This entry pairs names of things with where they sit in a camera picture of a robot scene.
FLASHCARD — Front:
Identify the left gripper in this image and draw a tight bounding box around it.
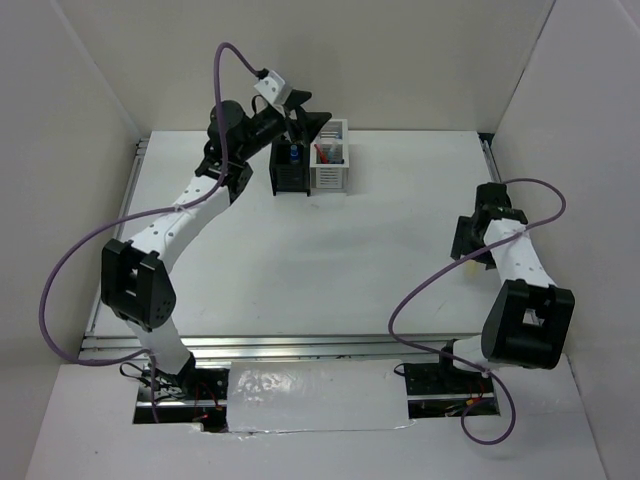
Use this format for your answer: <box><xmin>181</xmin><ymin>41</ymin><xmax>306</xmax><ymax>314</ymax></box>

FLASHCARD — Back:
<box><xmin>237</xmin><ymin>90</ymin><xmax>332</xmax><ymax>162</ymax></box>

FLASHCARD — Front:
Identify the yellow highlighter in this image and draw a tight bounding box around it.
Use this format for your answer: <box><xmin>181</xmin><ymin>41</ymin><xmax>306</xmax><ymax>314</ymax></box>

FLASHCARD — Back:
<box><xmin>464</xmin><ymin>261</ymin><xmax>478</xmax><ymax>276</ymax></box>

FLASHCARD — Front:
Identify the clear spray bottle blue cap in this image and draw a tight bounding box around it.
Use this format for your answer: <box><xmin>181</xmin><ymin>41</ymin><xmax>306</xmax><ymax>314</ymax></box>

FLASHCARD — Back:
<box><xmin>289</xmin><ymin>144</ymin><xmax>300</xmax><ymax>165</ymax></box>

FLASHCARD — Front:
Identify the red pen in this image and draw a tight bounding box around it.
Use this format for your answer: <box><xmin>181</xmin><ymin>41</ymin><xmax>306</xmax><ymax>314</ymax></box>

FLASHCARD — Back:
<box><xmin>314</xmin><ymin>144</ymin><xmax>330</xmax><ymax>164</ymax></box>

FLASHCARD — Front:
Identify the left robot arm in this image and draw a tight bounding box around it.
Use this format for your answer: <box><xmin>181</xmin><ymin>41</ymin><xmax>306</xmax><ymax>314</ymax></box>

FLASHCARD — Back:
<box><xmin>100</xmin><ymin>90</ymin><xmax>332</xmax><ymax>399</ymax></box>

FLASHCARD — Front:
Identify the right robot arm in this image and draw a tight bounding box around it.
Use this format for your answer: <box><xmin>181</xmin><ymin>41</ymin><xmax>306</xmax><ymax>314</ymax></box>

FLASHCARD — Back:
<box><xmin>436</xmin><ymin>182</ymin><xmax>575</xmax><ymax>392</ymax></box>

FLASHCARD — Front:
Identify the white slotted container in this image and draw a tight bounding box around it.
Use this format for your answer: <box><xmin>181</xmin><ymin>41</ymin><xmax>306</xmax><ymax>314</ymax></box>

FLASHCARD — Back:
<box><xmin>309</xmin><ymin>119</ymin><xmax>350</xmax><ymax>191</ymax></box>

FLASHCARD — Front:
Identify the black slotted container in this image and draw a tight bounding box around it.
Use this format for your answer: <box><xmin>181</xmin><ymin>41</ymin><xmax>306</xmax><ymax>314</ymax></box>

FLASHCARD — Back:
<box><xmin>269</xmin><ymin>139</ymin><xmax>311</xmax><ymax>197</ymax></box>

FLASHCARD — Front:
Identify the white foil cover panel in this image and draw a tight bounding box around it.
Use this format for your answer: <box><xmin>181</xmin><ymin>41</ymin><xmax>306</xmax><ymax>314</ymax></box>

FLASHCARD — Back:
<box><xmin>226</xmin><ymin>359</ymin><xmax>412</xmax><ymax>433</ymax></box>

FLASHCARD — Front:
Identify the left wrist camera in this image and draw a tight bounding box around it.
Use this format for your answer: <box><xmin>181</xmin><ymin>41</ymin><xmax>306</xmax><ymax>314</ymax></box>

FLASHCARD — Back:
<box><xmin>254</xmin><ymin>70</ymin><xmax>292</xmax><ymax>107</ymax></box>

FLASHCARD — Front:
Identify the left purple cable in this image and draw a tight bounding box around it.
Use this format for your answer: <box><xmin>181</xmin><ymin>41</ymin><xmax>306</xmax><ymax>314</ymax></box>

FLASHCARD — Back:
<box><xmin>39</xmin><ymin>42</ymin><xmax>264</xmax><ymax>424</ymax></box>

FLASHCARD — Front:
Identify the purple cable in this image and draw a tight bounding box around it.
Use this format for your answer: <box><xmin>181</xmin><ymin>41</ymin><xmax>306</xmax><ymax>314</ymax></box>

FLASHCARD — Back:
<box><xmin>388</xmin><ymin>177</ymin><xmax>567</xmax><ymax>445</ymax></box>
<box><xmin>39</xmin><ymin>42</ymin><xmax>264</xmax><ymax>424</ymax></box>

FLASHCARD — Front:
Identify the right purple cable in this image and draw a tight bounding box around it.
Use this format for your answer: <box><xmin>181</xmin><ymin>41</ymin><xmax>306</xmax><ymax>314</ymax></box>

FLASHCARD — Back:
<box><xmin>388</xmin><ymin>177</ymin><xmax>567</xmax><ymax>445</ymax></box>

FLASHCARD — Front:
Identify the aluminium front rail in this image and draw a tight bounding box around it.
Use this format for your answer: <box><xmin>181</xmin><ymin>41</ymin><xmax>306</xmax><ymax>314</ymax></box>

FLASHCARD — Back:
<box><xmin>80</xmin><ymin>334</ymin><xmax>475</xmax><ymax>363</ymax></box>

